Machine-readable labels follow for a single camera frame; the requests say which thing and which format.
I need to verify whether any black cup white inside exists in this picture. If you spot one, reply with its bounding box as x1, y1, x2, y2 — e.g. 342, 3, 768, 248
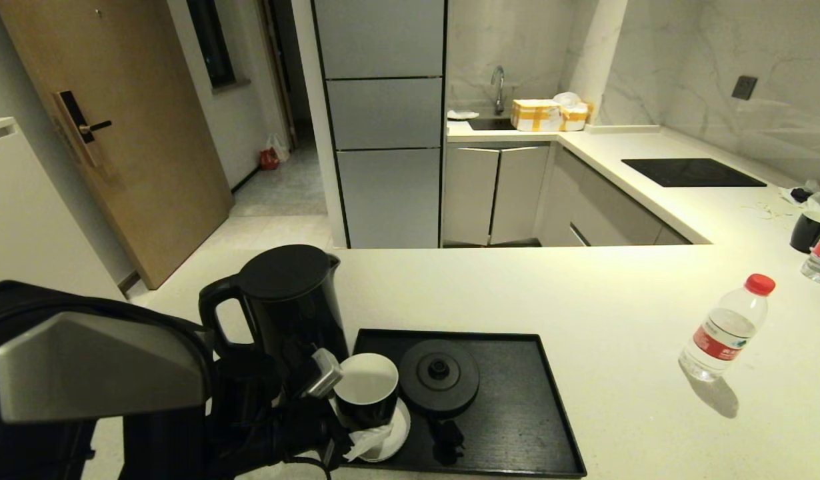
333, 353, 400, 429
789, 210, 820, 254

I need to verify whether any black electric kettle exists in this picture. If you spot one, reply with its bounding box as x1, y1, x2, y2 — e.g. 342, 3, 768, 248
198, 244, 349, 384

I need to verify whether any black round kettle base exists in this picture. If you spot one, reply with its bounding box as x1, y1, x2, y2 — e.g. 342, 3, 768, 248
398, 339, 481, 419

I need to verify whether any white saucer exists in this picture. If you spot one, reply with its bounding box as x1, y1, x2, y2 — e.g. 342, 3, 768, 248
330, 398, 412, 463

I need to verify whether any black rectangular tray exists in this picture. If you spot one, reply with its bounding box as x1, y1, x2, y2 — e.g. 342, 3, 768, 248
343, 328, 587, 479

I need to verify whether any grey cabinet door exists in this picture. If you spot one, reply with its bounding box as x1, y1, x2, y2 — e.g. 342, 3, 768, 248
490, 147, 551, 247
443, 147, 501, 247

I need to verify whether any tall grey refrigerator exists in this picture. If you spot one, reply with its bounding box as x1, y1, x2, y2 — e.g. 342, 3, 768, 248
310, 0, 449, 249

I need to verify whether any white cabinet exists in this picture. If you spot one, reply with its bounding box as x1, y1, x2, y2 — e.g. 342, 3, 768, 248
0, 117, 127, 302

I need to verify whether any wooden door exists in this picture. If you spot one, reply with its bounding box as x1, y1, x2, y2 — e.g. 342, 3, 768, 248
0, 0, 235, 291

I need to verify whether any grey drawer cabinet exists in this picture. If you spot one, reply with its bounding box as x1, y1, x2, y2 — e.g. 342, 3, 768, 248
537, 147, 692, 247

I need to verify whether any small cardboard box yellow tape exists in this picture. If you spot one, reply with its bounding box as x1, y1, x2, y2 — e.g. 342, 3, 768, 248
559, 101, 593, 131

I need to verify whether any dark window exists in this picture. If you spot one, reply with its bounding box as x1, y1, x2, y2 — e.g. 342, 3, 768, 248
187, 0, 239, 90

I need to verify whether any black induction cooktop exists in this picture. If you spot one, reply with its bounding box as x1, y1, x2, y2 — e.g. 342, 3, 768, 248
621, 158, 768, 188

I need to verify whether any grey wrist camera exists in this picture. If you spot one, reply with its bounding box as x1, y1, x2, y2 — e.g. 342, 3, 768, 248
302, 347, 345, 399

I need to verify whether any black door lock handle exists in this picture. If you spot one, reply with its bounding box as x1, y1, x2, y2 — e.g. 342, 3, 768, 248
53, 90, 113, 168

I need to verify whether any thin white cable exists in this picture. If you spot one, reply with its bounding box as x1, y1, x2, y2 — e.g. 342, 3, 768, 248
741, 198, 795, 220

